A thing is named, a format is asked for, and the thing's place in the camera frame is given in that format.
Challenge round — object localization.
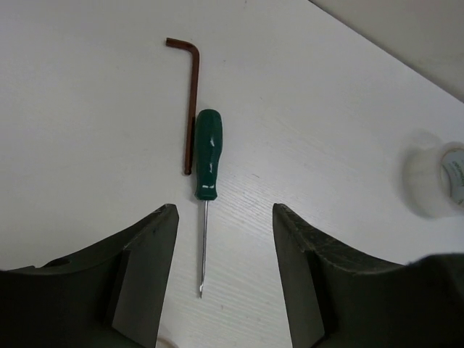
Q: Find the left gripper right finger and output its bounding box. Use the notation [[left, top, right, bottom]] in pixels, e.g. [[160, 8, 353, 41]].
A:
[[273, 204, 463, 347]]

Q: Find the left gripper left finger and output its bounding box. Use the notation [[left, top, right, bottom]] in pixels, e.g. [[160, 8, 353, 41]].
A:
[[1, 204, 179, 347]]

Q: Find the clear tape roll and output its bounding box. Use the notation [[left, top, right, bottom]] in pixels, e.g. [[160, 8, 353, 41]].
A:
[[402, 132, 463, 219]]

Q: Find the green handled screwdriver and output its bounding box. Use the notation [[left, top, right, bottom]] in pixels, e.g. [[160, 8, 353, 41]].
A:
[[194, 109, 223, 298]]

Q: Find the dark brown hex key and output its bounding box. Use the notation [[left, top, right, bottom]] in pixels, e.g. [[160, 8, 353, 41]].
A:
[[165, 38, 200, 175]]

